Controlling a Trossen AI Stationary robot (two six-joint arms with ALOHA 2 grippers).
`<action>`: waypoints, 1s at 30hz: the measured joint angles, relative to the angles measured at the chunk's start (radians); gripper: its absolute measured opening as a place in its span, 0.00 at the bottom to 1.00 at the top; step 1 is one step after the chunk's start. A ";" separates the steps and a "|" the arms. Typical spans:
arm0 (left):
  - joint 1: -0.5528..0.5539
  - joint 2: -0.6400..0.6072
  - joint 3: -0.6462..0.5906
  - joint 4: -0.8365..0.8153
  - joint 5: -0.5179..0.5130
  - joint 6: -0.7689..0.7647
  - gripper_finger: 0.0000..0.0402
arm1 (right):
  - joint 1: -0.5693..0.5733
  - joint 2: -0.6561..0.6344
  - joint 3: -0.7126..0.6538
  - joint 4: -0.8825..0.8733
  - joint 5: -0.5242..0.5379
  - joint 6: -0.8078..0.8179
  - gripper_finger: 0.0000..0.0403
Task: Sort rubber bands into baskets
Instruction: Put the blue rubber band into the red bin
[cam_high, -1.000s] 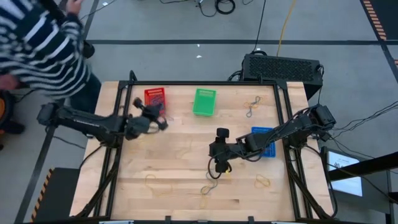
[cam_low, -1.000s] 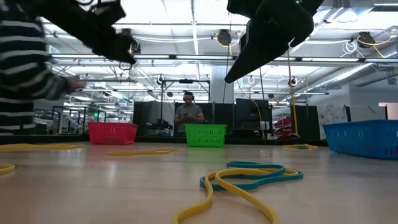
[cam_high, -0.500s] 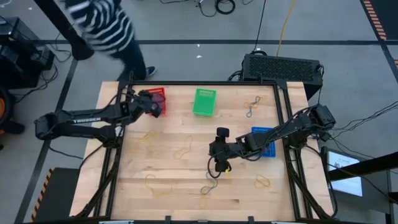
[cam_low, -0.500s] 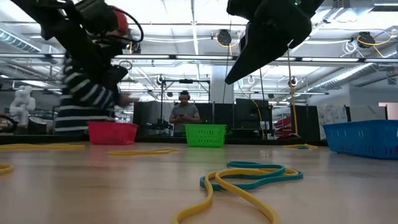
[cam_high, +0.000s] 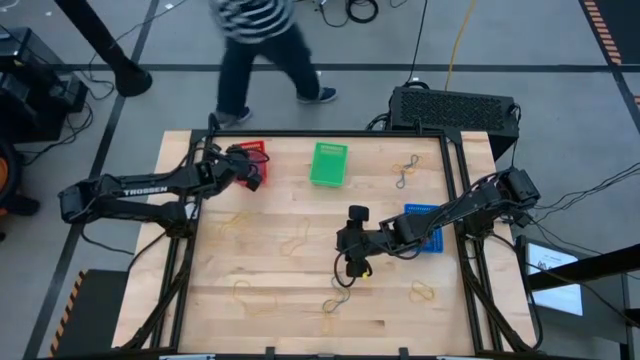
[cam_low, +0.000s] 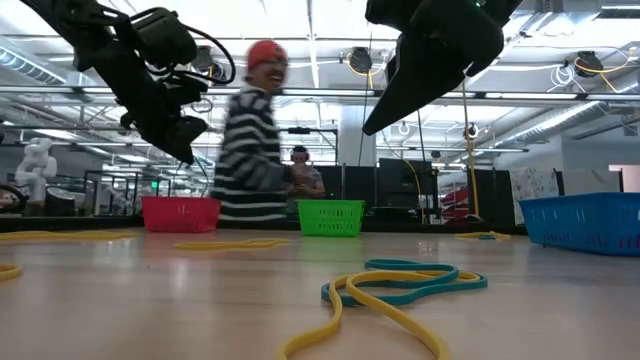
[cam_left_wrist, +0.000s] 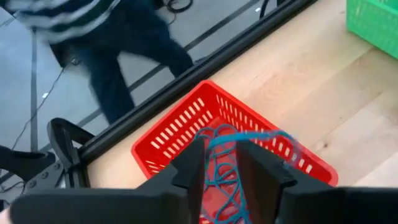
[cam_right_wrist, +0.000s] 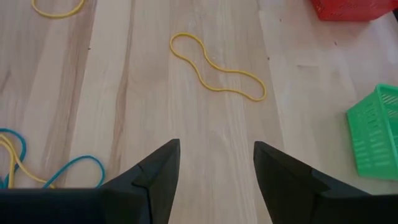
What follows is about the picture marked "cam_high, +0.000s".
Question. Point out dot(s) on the black pole stand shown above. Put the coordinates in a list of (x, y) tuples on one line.
[(131, 77)]

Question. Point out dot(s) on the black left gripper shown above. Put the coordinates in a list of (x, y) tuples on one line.
[(235, 167)]

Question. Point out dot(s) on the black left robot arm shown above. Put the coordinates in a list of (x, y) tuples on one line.
[(175, 182)]

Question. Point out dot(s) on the orange black wheeled device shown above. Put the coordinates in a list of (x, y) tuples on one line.
[(20, 205)]

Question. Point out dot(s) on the black mat hazard stripe edge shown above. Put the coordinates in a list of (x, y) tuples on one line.
[(95, 310)]

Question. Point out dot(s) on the black metal beam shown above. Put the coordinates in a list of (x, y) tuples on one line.
[(585, 268)]

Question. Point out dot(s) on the blue rubber band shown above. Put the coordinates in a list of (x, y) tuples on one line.
[(400, 181), (345, 297)]

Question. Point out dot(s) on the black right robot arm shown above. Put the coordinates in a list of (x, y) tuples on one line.
[(460, 212)]

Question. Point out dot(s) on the person's shoe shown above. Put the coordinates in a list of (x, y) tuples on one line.
[(235, 117), (322, 95)]

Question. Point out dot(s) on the blue plastic basket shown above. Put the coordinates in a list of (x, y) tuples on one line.
[(436, 242)]

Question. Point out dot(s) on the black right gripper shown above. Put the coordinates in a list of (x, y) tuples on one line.
[(365, 241)]

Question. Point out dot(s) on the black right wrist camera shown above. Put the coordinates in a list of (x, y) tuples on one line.
[(358, 213)]

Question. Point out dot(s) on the black aluminium table frame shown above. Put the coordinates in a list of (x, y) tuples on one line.
[(360, 133)]

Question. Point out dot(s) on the red plastic basket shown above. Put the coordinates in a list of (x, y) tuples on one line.
[(257, 146)]

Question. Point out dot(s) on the person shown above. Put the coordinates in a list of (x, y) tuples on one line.
[(260, 50)]

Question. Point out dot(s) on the black perforated computer case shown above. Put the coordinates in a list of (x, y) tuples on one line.
[(450, 110)]

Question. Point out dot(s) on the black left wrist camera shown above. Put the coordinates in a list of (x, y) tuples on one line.
[(236, 149)]

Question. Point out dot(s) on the computer monitor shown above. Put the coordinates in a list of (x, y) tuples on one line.
[(560, 300)]

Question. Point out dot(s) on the black equipment cart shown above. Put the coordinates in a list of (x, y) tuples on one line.
[(30, 100)]

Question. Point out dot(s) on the black orange hazard floor strip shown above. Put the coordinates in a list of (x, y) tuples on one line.
[(620, 25)]

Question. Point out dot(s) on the green plastic basket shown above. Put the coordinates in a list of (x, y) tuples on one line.
[(328, 165)]

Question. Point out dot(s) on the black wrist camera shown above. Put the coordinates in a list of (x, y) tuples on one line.
[(358, 213), (236, 149)]

